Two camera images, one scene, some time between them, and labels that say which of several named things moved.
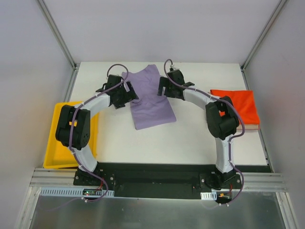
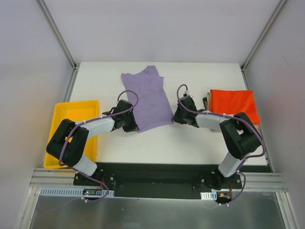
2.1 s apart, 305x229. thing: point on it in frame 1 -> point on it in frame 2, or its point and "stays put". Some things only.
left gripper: x=128 y=96 -> x=130 y=122
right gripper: x=164 y=87 -> x=180 y=117
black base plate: x=164 y=181 stays put
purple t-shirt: x=151 y=109 stays put
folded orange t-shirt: x=244 y=103 stays put
